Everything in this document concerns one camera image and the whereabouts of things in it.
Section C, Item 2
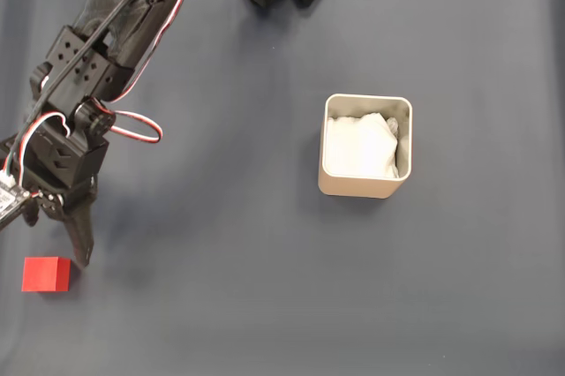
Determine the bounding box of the white crumpled cloth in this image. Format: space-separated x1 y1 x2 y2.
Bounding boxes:
326 111 402 181

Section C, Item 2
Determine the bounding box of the red cube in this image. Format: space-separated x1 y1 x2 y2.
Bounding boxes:
21 256 72 294

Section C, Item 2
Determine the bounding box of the white multi-wire camera cable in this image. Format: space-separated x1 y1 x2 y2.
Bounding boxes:
2 111 74 183

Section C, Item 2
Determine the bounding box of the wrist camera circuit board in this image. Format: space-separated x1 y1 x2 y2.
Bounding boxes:
0 179 34 229

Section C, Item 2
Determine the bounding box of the beige square box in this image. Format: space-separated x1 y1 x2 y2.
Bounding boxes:
317 93 414 199

